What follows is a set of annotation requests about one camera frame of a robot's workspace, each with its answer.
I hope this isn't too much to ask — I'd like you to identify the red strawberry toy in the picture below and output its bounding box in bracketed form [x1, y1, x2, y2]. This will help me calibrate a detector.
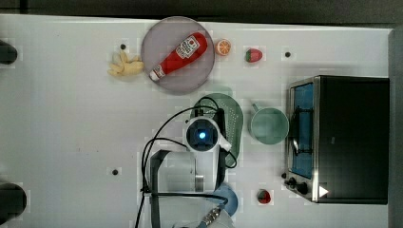
[257, 189, 271, 204]
[245, 48, 263, 63]

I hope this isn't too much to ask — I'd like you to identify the grey round plate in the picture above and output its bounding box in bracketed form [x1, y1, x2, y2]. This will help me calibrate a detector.
[141, 16, 215, 94]

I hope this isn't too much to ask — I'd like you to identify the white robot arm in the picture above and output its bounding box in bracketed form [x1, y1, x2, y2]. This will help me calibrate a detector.
[149, 108, 232, 228]

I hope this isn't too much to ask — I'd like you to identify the yellow banana peel toy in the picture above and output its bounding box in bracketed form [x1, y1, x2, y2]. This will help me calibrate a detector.
[107, 50, 144, 76]

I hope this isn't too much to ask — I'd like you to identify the green plastic strainer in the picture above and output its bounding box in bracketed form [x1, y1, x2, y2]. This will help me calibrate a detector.
[195, 93, 243, 166]

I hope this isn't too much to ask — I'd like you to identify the black cylinder post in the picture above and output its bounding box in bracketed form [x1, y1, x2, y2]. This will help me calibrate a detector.
[0, 41, 18, 65]
[0, 183, 28, 225]

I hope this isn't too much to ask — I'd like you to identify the red ketchup bottle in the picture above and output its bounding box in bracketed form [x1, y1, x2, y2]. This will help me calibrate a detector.
[149, 32, 208, 81]

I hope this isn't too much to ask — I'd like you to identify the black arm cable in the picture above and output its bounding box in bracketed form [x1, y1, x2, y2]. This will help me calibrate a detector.
[134, 96, 238, 228]

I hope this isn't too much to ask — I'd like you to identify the green mug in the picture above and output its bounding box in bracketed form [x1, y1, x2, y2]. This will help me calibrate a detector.
[249, 104, 289, 144]

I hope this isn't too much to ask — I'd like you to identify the toaster oven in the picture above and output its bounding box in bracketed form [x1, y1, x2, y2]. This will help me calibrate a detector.
[282, 75, 390, 204]

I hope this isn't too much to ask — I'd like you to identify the orange slice toy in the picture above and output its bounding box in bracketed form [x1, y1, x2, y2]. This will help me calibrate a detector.
[215, 39, 231, 56]

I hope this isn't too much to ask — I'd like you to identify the blue bowl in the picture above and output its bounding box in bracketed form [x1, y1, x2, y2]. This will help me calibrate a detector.
[213, 182, 239, 217]

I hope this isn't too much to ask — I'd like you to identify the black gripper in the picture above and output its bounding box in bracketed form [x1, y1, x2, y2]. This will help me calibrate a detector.
[213, 108, 226, 136]

